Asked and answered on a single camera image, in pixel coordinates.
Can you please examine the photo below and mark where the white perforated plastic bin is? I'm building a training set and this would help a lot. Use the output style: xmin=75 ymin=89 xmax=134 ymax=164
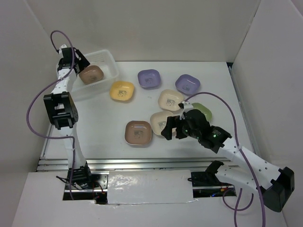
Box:
xmin=68 ymin=49 xmax=120 ymax=101

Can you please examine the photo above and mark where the white foil covered panel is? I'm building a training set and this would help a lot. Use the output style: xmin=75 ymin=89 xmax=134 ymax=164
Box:
xmin=107 ymin=170 xmax=194 ymax=205

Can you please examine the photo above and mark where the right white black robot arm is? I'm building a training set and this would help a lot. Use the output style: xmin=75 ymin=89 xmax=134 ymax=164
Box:
xmin=161 ymin=109 xmax=294 ymax=212

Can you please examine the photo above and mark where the aluminium rail frame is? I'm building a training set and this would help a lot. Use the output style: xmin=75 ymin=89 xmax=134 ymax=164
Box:
xmin=35 ymin=61 xmax=256 ymax=201

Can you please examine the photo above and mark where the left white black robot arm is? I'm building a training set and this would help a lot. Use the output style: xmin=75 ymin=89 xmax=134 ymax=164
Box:
xmin=43 ymin=44 xmax=94 ymax=189

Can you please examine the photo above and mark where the cream panda plate upper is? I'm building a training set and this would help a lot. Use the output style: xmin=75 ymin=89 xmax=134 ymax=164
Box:
xmin=158 ymin=89 xmax=184 ymax=112

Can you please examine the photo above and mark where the purple panda plate right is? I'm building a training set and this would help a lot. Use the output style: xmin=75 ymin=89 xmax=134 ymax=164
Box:
xmin=175 ymin=74 xmax=201 ymax=96

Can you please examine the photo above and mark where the cream panda plate lower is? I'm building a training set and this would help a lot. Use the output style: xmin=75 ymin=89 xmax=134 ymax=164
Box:
xmin=150 ymin=111 xmax=174 ymax=136

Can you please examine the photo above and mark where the purple panda plate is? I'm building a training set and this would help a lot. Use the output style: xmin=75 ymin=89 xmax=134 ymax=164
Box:
xmin=175 ymin=74 xmax=201 ymax=96
xmin=137 ymin=69 xmax=161 ymax=89

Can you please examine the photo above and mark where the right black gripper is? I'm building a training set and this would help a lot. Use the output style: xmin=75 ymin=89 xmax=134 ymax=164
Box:
xmin=160 ymin=115 xmax=200 ymax=140

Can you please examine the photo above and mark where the yellow panda plate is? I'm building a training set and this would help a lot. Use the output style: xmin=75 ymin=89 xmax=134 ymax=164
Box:
xmin=109 ymin=81 xmax=134 ymax=102

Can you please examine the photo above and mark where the brown panda plate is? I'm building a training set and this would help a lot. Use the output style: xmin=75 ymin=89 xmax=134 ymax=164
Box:
xmin=125 ymin=121 xmax=152 ymax=146
xmin=79 ymin=65 xmax=104 ymax=85

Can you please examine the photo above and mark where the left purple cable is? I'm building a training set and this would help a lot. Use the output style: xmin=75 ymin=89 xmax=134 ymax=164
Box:
xmin=26 ymin=30 xmax=79 ymax=201

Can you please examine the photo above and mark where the cream panda plate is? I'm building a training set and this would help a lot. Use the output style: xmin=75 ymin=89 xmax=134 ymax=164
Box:
xmin=150 ymin=111 xmax=174 ymax=136
xmin=158 ymin=89 xmax=184 ymax=112

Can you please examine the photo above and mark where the green panda plate right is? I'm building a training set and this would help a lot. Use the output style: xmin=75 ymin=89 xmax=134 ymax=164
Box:
xmin=192 ymin=103 xmax=213 ymax=122

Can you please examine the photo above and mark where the purple panda plate left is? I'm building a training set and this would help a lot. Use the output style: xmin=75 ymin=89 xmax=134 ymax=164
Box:
xmin=137 ymin=69 xmax=161 ymax=89

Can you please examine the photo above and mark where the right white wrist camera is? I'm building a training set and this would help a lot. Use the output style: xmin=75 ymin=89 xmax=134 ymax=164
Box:
xmin=178 ymin=101 xmax=194 ymax=120

